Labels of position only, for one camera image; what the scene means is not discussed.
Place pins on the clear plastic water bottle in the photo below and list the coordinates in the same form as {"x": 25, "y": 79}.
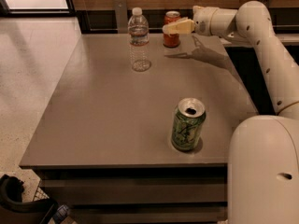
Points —
{"x": 138, "y": 31}

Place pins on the green soda can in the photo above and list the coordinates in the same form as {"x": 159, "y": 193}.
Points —
{"x": 189, "y": 117}

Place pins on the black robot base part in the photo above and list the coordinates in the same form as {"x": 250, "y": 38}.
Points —
{"x": 14, "y": 211}

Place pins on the blue cap object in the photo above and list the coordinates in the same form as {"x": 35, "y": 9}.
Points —
{"x": 61, "y": 214}

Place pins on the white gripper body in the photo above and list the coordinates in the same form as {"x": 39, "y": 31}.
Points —
{"x": 203, "y": 20}

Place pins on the grey cabinet with drawers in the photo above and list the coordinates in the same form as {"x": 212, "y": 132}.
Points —
{"x": 103, "y": 145}

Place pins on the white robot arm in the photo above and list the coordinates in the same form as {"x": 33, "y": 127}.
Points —
{"x": 263, "y": 159}

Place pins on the orange coke can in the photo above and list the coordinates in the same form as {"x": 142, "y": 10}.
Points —
{"x": 171, "y": 41}

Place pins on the left metal bracket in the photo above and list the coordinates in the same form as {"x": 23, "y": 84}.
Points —
{"x": 120, "y": 8}

